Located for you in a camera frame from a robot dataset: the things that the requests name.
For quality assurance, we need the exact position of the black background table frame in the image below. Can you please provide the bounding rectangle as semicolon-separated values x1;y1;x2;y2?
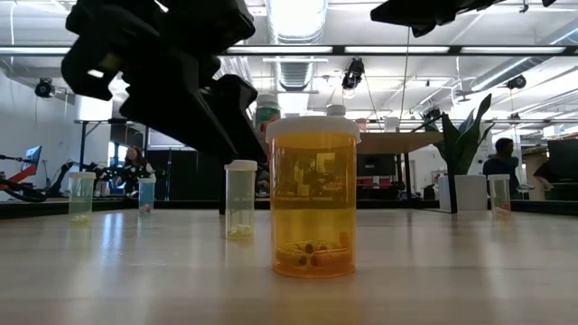
74;118;150;169

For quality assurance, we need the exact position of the silver ceiling duct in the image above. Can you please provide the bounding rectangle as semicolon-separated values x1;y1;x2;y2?
266;0;329;114

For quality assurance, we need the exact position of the black ceiling light rail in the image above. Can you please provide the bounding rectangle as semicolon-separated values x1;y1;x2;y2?
0;43;578;58

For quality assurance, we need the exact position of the small blue pill vial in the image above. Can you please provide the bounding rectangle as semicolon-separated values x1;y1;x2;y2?
137;175;157;215

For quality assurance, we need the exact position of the black background monitor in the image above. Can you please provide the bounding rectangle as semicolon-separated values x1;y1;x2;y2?
356;153;398;178

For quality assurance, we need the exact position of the large amber pill bottle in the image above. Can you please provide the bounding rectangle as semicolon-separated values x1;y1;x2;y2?
265;116;362;280

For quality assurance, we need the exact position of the clear vial with pale pills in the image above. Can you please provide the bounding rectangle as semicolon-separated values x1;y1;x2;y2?
224;159;258;239

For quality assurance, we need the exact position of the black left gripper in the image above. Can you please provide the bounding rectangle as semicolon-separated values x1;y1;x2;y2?
61;0;268;166

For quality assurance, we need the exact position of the large black screen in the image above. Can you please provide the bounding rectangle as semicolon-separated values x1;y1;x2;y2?
546;138;578;181

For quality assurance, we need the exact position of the black hanging overhead camera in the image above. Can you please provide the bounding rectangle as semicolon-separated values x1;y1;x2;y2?
341;57;366;91

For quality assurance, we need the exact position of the green tinted clear pill vial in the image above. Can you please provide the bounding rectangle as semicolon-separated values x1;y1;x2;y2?
68;171;97;223

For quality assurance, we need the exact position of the green snake plant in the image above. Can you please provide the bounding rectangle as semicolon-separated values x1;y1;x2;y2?
424;93;496;177

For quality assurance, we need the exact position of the red angled panel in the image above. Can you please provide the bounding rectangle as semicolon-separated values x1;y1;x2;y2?
6;164;40;184

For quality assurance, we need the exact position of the wooden shelf with black frame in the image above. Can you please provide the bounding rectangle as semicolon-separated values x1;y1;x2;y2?
219;112;458;216

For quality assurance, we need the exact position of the person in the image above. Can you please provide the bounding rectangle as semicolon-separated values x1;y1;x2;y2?
481;137;520;200
256;169;271;195
117;144;157;198
534;160;561;190

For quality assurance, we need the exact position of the background computer monitor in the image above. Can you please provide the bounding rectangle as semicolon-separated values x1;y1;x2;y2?
22;144;43;175

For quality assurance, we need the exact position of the clear vial with pink pills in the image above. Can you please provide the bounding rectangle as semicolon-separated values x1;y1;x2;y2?
487;173;512;217

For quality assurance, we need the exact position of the white plant pot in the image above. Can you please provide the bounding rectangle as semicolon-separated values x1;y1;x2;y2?
437;174;489;211

